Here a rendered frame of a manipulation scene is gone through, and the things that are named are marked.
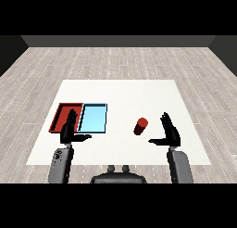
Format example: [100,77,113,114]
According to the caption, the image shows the red can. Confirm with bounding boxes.
[132,117,149,136]

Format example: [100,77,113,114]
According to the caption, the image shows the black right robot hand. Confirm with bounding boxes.
[148,111,181,147]

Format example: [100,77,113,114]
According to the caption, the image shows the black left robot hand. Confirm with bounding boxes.
[59,108,93,146]

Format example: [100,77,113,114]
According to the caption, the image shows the light blue shallow open box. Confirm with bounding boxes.
[76,103,108,134]

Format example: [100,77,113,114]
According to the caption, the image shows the red shallow open box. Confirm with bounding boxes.
[48,102,84,134]

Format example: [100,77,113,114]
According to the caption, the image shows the dark grey robot body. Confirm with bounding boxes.
[90,165,147,184]

